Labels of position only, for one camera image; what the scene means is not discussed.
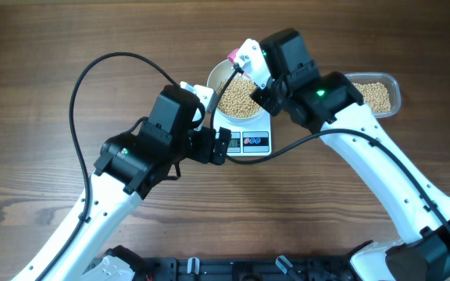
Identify pink plastic measuring scoop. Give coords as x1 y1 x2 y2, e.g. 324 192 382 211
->
227 48 242 65

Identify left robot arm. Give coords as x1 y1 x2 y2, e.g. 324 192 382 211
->
15 83 230 280

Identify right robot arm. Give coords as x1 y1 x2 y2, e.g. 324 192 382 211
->
235 28 450 280

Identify white bowl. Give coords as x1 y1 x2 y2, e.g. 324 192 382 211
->
206 58 267 125

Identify soybeans in bowl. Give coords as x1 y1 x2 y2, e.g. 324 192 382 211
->
218 76 260 118

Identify white digital kitchen scale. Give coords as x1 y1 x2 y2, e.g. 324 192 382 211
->
213 109 272 157

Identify soybeans pile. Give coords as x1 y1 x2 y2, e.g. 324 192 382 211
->
353 83 391 113

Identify clear plastic container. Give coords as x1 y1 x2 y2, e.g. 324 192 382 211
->
345 73 402 118

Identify right black cable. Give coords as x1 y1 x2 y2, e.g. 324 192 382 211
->
209 64 450 280

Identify black cable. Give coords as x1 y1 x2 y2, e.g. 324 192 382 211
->
209 64 450 280
33 52 181 281

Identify left black cable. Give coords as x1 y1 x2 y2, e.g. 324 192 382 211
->
33 52 181 281

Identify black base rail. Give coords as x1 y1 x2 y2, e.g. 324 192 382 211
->
143 256 359 281

